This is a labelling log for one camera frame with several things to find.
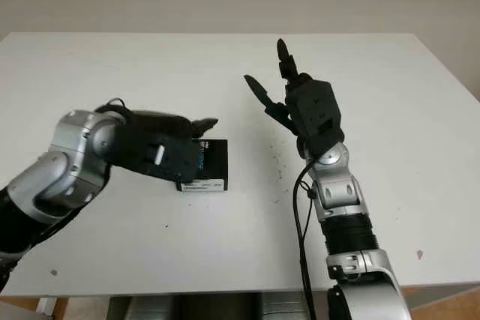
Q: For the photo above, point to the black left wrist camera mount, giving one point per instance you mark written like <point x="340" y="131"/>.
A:
<point x="172" y="159"/>

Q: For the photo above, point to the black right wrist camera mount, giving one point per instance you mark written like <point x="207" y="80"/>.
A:
<point x="315" y="110"/>

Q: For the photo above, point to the black printed box lid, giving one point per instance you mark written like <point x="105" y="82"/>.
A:
<point x="213" y="159"/>

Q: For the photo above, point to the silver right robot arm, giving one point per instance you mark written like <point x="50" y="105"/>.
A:
<point x="345" y="200"/>

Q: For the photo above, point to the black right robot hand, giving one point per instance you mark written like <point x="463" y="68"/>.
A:
<point x="275" y="110"/>

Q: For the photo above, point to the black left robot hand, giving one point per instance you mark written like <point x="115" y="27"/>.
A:
<point x="157" y="125"/>

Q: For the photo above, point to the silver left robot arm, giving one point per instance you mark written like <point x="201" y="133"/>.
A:
<point x="63" y="170"/>

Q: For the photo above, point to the white table leg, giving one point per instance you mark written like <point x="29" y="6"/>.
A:
<point x="47" y="305"/>

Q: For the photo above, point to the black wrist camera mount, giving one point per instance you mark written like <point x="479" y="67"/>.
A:
<point x="315" y="110"/>
<point x="172" y="159"/>

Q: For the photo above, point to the grey robot lower body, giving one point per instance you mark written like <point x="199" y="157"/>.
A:
<point x="221" y="307"/>

